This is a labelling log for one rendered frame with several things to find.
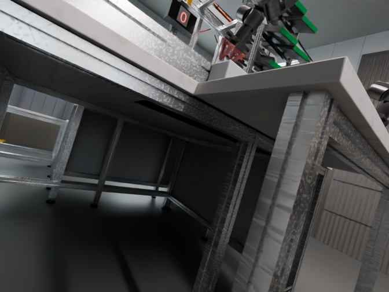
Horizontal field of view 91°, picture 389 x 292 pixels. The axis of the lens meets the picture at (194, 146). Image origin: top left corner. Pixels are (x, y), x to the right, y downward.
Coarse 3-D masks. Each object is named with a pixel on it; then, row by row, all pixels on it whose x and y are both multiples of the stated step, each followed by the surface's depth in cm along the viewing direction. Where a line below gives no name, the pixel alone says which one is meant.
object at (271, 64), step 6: (258, 48) 96; (246, 54) 104; (258, 54) 95; (246, 60) 110; (258, 60) 94; (264, 60) 90; (270, 60) 86; (264, 66) 97; (270, 66) 88; (276, 66) 88
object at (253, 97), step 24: (264, 72) 28; (288, 72) 25; (312, 72) 23; (336, 72) 21; (216, 96) 38; (240, 96) 34; (264, 96) 31; (288, 96) 28; (336, 96) 24; (360, 96) 25; (240, 120) 52; (264, 120) 45; (360, 120) 28; (384, 144) 37; (336, 168) 91
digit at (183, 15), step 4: (180, 8) 74; (184, 8) 74; (180, 12) 74; (184, 12) 75; (188, 12) 76; (180, 16) 74; (184, 16) 75; (188, 16) 76; (180, 20) 74; (184, 20) 75; (184, 24) 76
